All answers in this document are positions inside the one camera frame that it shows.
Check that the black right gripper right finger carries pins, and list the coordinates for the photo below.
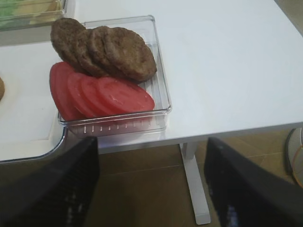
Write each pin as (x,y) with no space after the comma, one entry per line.
(246,195)

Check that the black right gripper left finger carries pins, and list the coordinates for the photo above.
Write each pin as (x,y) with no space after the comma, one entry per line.
(57,195)

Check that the red tomato slice front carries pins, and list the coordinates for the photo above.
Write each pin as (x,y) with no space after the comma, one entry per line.
(123,96)

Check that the red tomato slice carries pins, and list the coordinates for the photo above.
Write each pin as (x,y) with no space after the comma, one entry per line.
(73,85)
(123,96)
(88,87)
(58,78)

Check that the clear lettuce and cheese container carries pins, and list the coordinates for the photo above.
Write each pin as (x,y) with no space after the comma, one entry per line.
(20,14)

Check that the white table leg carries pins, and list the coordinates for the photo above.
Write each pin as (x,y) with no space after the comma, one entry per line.
(194,181)

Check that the white rectangular tray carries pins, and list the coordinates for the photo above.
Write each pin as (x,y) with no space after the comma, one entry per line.
(28,116)

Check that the bun piece on tray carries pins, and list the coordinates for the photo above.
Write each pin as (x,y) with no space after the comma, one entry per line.
(2,88)

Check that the red tomato slice back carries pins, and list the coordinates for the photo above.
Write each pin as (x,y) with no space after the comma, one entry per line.
(58,78)

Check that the clear patty and tomato container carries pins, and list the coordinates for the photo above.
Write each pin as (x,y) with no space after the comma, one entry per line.
(156,87)

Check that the brown meat patty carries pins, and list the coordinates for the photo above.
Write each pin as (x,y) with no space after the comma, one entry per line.
(127,51)
(96,48)
(83,56)
(63,34)

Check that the brown meat patty front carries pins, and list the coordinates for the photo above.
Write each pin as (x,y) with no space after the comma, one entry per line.
(127,51)

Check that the brown meat patty back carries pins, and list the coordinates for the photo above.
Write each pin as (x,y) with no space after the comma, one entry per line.
(63,34)

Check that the grey round base with cable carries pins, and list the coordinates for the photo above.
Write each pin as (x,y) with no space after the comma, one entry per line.
(293,155)

